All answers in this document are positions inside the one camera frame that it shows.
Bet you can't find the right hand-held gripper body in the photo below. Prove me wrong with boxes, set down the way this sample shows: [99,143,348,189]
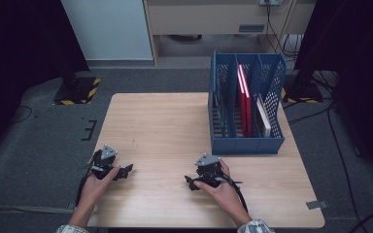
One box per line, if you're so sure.
[193,153,243,189]

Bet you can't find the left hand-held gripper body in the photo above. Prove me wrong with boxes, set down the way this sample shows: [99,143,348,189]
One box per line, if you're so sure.
[88,145,119,182]

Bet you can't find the blue plastic file rack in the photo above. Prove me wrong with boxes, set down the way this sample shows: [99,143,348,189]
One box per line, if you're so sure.
[208,50,287,155]

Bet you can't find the blue picture book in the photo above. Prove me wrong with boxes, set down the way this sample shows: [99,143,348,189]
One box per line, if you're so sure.
[213,93,228,139]

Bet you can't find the red hardcover book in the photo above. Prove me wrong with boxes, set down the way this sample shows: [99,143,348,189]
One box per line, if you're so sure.
[237,68,248,137]
[239,63,254,138]

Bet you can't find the white book with green leaf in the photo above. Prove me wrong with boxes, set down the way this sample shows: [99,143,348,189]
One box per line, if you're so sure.
[255,93,272,139]

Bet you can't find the person's right hand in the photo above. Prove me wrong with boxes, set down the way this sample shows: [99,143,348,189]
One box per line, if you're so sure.
[192,159,253,228]

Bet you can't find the person's left hand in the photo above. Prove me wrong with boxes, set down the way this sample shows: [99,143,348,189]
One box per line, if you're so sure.
[79,165,121,211]

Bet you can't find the black floor tape mark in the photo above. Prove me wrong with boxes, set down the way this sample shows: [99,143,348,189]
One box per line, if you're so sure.
[81,119,98,142]

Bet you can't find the black curtain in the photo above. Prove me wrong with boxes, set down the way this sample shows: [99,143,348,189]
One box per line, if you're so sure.
[0,0,90,163]
[292,0,373,183]

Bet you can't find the white cabinet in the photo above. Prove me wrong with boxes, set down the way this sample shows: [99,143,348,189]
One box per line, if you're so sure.
[60,0,153,61]

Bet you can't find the grey vent grille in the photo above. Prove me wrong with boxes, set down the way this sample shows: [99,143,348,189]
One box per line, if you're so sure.
[238,23,266,34]

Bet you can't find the white power strip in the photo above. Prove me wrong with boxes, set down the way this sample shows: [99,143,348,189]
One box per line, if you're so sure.
[258,0,284,7]

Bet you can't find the left hand-held gripper cable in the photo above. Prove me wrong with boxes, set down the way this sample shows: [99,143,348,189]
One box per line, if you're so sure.
[76,164,93,208]

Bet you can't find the thin black floor cable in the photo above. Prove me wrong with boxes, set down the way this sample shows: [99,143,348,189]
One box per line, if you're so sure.
[8,105,34,126]

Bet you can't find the long black floor cable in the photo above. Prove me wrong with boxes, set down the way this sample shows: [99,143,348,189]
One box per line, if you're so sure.
[326,103,362,227]

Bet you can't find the tangled cable bundle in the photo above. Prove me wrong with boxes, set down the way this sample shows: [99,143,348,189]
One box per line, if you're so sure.
[281,33,303,62]

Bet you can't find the black hanging cable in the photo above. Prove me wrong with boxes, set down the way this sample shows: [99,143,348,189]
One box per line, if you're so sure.
[264,3,282,54]

